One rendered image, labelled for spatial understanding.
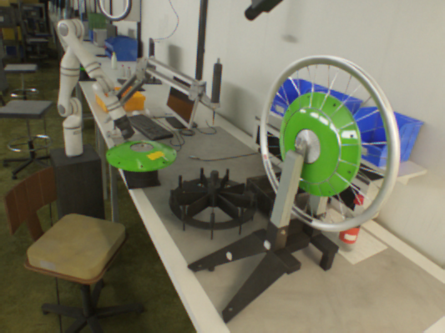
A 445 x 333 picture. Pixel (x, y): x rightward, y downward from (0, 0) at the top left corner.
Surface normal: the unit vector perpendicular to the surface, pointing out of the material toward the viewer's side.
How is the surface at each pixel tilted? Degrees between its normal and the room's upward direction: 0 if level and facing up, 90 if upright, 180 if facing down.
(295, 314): 0
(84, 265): 0
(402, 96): 90
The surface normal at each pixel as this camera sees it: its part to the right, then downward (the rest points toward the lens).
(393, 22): -0.87, 0.11
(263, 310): 0.10, -0.91
